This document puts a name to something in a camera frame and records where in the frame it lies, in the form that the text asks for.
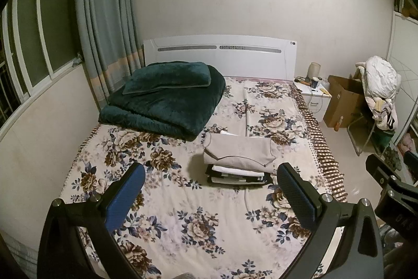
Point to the white bed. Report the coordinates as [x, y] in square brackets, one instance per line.
[225, 56]

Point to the beige table lamp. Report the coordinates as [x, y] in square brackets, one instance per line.
[313, 70]

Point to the dark green pillow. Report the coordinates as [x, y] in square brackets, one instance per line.
[166, 78]

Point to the white nightstand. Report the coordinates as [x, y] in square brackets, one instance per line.
[310, 102]

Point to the pair of dark patterned slippers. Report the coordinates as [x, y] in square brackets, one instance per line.
[392, 158]

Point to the orange bottle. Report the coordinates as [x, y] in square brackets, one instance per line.
[339, 122]

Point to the dark green folded blanket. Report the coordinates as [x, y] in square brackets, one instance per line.
[156, 112]

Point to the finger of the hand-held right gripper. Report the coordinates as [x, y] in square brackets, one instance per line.
[382, 171]
[412, 169]

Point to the window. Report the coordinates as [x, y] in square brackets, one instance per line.
[36, 37]

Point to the boxes atop wardrobe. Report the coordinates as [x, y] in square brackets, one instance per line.
[403, 4]

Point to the stack of folded clothes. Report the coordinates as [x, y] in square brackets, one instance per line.
[238, 181]

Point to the pile of striped clothes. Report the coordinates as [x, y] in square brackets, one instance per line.
[387, 115]

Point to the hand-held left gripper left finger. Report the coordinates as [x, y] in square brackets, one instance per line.
[125, 197]

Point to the large cardboard box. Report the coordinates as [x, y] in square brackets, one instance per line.
[346, 102]

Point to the beige long-sleeve shirt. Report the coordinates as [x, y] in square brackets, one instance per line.
[241, 151]

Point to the floral blanket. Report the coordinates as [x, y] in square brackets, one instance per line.
[196, 220]

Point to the white folded shirt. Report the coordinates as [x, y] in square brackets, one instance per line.
[238, 170]

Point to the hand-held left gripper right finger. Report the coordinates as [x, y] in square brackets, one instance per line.
[294, 190]

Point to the dark cup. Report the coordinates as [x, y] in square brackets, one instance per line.
[315, 83]

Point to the metal folding chair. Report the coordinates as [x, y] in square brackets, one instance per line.
[359, 135]

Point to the grey-green curtain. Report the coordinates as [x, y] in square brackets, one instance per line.
[104, 20]

